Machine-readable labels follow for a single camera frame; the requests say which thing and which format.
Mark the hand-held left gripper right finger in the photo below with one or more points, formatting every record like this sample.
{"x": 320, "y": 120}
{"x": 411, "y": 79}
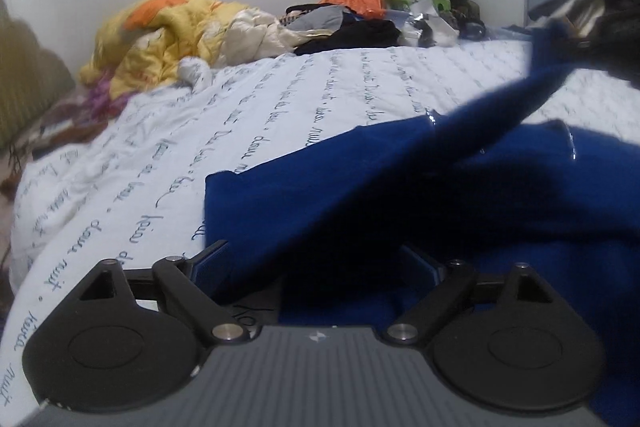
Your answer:
{"x": 424, "y": 269}

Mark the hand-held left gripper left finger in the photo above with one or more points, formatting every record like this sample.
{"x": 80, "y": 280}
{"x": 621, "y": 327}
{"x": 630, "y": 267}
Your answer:
{"x": 211, "y": 264}

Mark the blue knit sweater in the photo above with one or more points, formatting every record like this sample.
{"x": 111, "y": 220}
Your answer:
{"x": 500, "y": 187}

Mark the striped cloth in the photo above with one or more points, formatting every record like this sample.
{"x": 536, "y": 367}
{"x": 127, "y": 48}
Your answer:
{"x": 575, "y": 9}

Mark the white script print bed sheet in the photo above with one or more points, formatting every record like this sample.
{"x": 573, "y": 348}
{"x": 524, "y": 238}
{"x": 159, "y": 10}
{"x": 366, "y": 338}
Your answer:
{"x": 150, "y": 147}

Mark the silver foil bag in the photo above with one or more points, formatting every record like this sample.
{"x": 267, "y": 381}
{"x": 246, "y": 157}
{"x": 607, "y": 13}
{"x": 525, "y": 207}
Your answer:
{"x": 425, "y": 29}

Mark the purple floral cloth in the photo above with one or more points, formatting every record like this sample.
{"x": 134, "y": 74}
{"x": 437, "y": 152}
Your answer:
{"x": 100, "y": 99}

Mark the cream satin cloth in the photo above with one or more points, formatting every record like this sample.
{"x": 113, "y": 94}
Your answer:
{"x": 255, "y": 34}

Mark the yellow quilt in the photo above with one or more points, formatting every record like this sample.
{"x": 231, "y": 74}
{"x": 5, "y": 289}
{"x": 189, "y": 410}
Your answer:
{"x": 155, "y": 37}

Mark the black cloth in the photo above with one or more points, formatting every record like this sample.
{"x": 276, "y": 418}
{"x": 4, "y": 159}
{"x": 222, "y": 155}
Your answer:
{"x": 360, "y": 36}

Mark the olive padded headboard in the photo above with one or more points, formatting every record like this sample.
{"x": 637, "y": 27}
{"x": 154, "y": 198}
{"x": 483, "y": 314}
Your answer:
{"x": 27, "y": 77}

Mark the grey cloth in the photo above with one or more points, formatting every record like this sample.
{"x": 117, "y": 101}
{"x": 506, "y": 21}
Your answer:
{"x": 320, "y": 18}

